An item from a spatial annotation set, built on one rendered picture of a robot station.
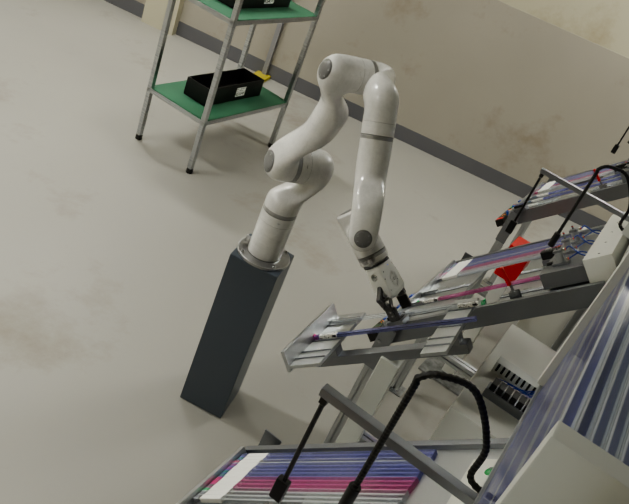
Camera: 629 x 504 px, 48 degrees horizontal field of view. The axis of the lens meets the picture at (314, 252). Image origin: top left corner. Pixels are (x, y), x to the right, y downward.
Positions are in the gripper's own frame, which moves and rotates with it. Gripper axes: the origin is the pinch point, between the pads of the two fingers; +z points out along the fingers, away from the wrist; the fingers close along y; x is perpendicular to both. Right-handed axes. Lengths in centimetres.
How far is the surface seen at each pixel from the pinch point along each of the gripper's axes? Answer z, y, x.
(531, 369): 57, 68, -1
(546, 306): 18.4, 21.0, -31.2
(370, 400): 22.2, -3.1, 20.7
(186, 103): -108, 175, 161
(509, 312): 17.2, 21.7, -20.3
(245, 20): -129, 176, 101
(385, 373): 15.4, -3.1, 11.8
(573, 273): 12.8, 24.9, -40.9
